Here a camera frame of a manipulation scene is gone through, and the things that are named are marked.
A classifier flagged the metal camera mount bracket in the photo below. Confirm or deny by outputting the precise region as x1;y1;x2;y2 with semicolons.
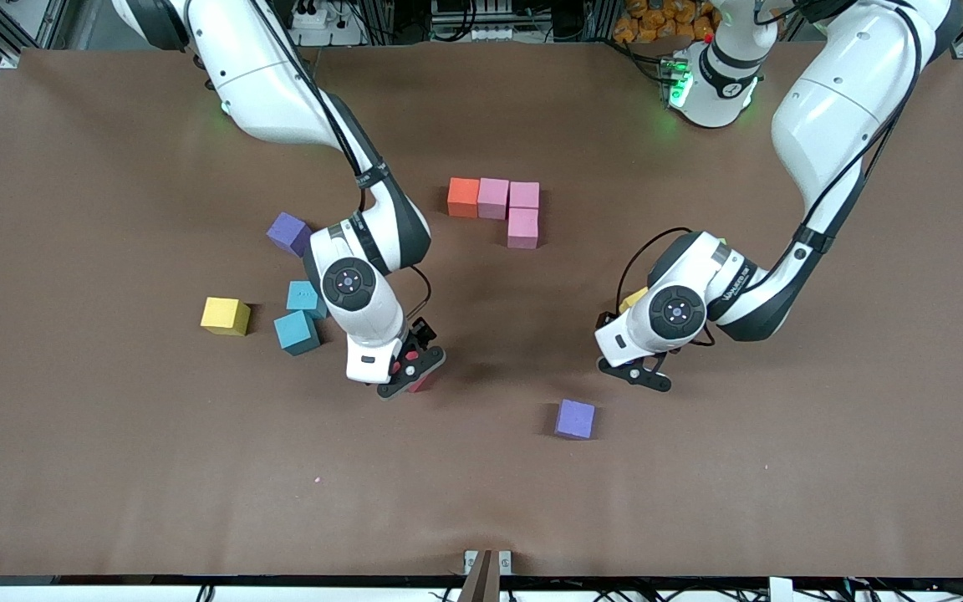
463;549;512;602

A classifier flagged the black cable bundle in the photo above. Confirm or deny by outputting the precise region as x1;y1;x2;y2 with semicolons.
841;562;963;602

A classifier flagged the white power strip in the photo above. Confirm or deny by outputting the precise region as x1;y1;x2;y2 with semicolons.
281;0;365;47

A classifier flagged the orange foam cube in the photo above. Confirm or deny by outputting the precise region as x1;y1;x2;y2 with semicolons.
447;177;481;219

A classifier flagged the purple foam cube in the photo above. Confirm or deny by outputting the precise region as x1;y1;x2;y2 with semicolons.
554;399;597;441
266;212;315;258

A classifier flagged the blue foam cube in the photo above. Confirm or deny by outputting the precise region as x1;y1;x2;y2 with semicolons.
286;280;328;320
273;310;321;356

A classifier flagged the table cover sheet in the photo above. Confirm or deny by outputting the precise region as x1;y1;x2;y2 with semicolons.
0;40;963;579

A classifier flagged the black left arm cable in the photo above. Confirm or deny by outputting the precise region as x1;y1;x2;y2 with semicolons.
615;8;925;314

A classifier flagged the orange yellow object pile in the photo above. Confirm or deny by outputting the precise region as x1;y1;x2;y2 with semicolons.
613;0;716;44

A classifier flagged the white electronics box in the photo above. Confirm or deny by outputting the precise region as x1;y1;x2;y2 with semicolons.
431;0;524;43

